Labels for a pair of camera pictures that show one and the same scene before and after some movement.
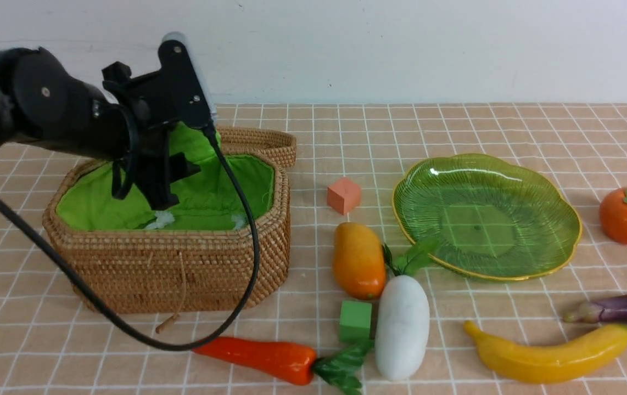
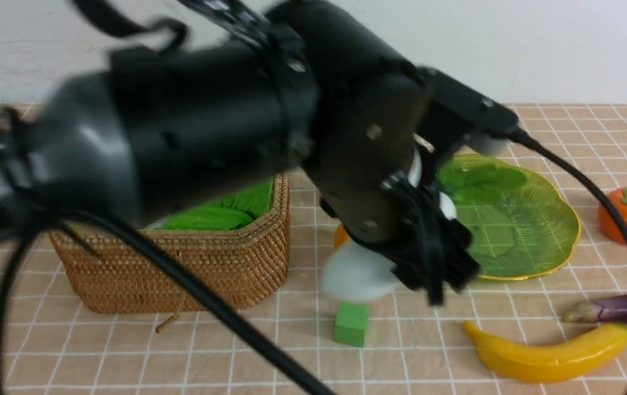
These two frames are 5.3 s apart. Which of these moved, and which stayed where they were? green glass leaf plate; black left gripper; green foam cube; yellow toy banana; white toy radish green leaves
Moved: black left gripper; white toy radish green leaves
Stayed: green foam cube; green glass leaf plate; yellow toy banana
